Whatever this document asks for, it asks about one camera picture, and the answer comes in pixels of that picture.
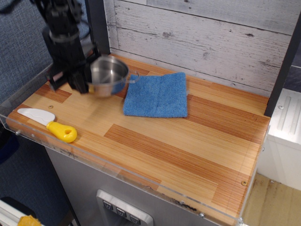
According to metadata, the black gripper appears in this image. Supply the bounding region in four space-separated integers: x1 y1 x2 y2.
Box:
42 30 101 94

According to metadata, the stainless steel pot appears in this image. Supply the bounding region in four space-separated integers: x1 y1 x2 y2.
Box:
87 56 140 97

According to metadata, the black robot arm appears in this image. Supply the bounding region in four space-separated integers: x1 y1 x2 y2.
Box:
33 0 100 94

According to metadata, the blue towel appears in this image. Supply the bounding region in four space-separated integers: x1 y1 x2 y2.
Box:
123 73 188 118

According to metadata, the clear acrylic table guard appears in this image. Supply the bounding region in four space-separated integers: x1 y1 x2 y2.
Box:
0 34 271 226

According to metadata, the silver dispenser panel with buttons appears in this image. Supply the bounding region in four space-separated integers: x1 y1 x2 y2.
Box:
96 189 154 226

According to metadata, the yellow object at bottom left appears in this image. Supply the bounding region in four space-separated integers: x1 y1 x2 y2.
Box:
17 215 42 226

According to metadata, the white side appliance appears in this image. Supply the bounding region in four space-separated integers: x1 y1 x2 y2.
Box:
257 89 301 190

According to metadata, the white toy knife yellow handle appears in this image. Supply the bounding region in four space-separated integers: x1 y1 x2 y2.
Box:
17 108 78 143

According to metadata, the dark left vertical post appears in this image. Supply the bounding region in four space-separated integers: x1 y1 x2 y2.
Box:
85 0 111 55

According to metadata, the dark vertical post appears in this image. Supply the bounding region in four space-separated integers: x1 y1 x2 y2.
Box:
264 15 301 117
85 0 111 55

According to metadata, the dark right vertical post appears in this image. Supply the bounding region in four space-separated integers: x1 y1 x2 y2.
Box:
264 15 301 117

